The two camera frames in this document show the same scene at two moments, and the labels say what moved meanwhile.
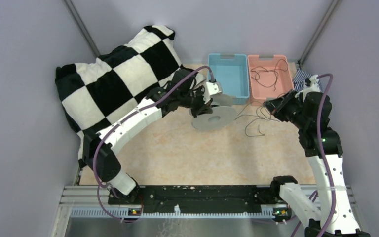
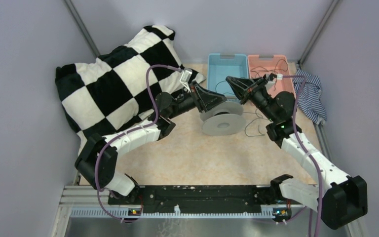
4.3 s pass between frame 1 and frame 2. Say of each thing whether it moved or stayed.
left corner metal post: stayed
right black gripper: moved
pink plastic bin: stayed
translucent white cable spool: moved
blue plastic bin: stayed
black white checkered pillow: stayed
